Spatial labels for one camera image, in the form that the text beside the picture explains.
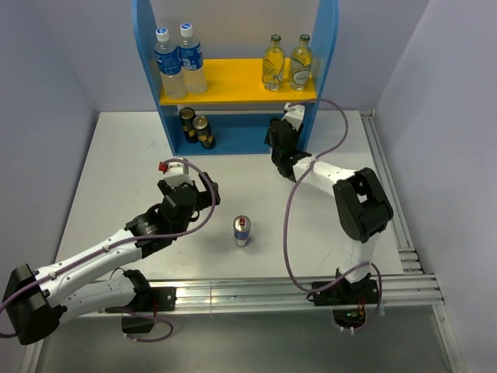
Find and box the right plastic water bottle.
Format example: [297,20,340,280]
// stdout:
[179,23,207,95]

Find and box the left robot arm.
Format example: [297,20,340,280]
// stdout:
[1,173,221,345]

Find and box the purple cable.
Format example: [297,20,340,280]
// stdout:
[284,98,384,333]
[0,157,217,343]

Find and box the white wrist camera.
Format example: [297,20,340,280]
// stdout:
[281,103,305,133]
[158,162,193,188]

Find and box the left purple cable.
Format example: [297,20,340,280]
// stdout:
[0,157,217,343]

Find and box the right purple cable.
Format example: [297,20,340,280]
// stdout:
[284,98,384,333]

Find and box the left plastic water bottle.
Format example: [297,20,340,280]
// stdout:
[155,27,187,100]

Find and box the blue and yellow shelf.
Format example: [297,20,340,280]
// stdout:
[131,1,339,156]

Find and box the green-capped glass bottle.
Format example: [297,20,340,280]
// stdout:
[262,34,285,92]
[288,34,313,91]

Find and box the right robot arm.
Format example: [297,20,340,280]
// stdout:
[265,118,394,303]

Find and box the near red bull can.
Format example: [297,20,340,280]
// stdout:
[233,215,251,247]

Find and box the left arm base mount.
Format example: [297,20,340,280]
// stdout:
[118,288,176,343]

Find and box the black yellow can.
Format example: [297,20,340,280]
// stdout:
[193,115,216,150]
[179,107,199,144]

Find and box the aluminium front rail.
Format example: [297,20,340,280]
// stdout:
[77,274,446,316]

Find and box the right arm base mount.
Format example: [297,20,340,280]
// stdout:
[306,274,383,334]

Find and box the plastic water bottle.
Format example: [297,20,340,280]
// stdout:
[155,27,187,100]
[179,23,207,95]

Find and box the aluminium side rail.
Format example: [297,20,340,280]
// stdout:
[360,110,425,275]

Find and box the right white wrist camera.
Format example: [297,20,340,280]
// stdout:
[281,103,305,133]

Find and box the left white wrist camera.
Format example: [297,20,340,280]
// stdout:
[158,162,193,188]

